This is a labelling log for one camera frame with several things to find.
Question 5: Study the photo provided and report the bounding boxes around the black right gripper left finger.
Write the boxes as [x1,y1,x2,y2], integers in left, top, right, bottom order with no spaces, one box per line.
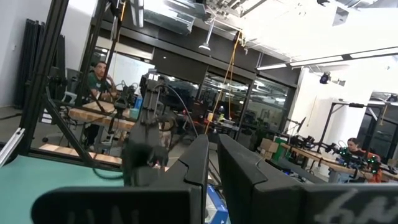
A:
[30,134,210,224]

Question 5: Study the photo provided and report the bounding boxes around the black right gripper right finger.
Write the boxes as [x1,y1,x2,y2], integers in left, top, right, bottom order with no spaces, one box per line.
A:
[217,134,398,224]

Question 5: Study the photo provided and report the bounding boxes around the blue game controller box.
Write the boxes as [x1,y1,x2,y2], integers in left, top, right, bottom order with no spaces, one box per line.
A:
[203,183,231,224]

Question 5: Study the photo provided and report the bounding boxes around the cardboard box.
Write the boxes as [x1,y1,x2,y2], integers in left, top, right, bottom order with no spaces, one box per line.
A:
[259,137,280,154]

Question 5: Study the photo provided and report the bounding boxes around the wooden workbench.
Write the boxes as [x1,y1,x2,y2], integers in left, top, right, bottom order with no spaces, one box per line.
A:
[67,100,175,133]
[279,142,398,184]

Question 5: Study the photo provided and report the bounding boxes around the person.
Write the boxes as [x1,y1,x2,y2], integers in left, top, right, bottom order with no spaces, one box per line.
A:
[346,137,384,184]
[83,60,118,147]

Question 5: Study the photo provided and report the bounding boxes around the green table mat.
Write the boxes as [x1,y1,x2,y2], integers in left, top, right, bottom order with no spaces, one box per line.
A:
[0,154,126,224]

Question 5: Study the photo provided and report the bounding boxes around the silver aluminium bar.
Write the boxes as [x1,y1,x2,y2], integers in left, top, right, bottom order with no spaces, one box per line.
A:
[0,126,26,168]

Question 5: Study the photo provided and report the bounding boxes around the white ceiling lamp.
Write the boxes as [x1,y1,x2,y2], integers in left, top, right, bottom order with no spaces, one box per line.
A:
[198,17,216,52]

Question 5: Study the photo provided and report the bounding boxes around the long ceiling light strip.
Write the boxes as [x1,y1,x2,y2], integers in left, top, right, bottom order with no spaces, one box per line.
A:
[256,45,398,72]

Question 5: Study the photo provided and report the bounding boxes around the black folded panels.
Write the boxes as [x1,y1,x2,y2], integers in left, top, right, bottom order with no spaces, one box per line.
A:
[14,17,67,110]

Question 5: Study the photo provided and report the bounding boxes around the yellow hanging rope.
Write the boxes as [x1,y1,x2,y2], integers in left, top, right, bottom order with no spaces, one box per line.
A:
[203,30,244,135]

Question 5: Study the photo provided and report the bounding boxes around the black aluminium rig frame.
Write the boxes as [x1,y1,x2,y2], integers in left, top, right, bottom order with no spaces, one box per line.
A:
[17,0,125,172]

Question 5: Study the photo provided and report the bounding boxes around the black ceiling camera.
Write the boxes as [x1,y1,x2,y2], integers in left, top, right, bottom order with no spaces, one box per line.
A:
[318,71,331,85]

